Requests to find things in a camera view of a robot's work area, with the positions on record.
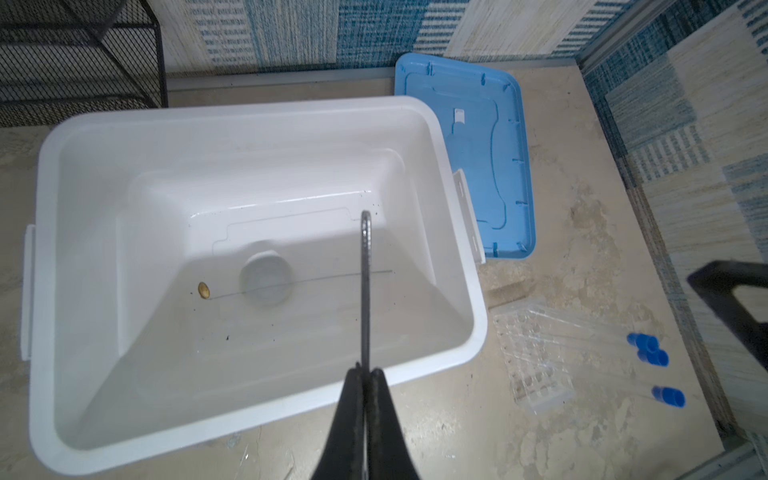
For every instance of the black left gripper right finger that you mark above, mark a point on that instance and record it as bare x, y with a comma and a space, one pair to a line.
387, 453

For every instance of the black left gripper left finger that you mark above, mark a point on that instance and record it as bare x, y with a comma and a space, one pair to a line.
343, 454

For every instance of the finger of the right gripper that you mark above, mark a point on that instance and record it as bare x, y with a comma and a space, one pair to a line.
715, 283

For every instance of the blue capped test tube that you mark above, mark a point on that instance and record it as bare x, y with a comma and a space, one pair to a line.
563, 322
659, 359
663, 394

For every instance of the white plastic storage bin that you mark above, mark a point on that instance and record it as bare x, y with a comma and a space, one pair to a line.
138, 211

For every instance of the clear plastic tube rack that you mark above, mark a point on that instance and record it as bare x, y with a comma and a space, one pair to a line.
532, 355

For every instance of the blue plastic bin lid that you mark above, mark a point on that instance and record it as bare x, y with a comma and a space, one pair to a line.
480, 111

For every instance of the black wire shelf rack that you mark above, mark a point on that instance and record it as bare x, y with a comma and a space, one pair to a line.
61, 59

